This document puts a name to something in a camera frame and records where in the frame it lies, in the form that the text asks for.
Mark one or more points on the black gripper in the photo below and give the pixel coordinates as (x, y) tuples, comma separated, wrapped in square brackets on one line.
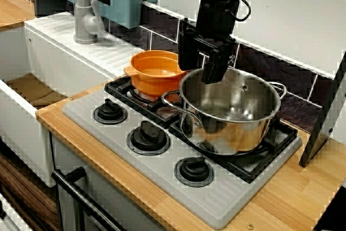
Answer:
[(216, 17)]

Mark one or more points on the orange plastic pot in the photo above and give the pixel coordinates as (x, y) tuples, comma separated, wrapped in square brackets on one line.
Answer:
[(151, 79)]

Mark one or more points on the stainless steel pot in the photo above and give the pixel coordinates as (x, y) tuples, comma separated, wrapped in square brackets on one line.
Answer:
[(229, 133)]

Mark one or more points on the black burner grate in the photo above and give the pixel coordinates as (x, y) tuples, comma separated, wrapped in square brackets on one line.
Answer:
[(243, 171), (119, 89)]

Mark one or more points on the black stove knob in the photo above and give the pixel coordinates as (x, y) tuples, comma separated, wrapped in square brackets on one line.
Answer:
[(110, 112), (194, 172), (148, 137)]

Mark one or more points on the grey stove top plate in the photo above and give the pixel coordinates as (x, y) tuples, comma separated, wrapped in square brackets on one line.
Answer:
[(162, 177)]

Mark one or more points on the grey faucet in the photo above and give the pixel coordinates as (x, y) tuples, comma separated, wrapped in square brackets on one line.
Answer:
[(82, 20)]

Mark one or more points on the dark grey side panel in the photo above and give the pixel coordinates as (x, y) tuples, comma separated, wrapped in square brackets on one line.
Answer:
[(324, 122)]

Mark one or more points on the white sink basin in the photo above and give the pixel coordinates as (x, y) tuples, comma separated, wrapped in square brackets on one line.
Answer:
[(54, 60)]

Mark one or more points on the white oven door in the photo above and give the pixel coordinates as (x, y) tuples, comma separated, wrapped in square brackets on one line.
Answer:
[(108, 187)]

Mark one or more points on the brown cardboard sheet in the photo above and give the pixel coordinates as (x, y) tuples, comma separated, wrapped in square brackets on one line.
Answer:
[(35, 90)]

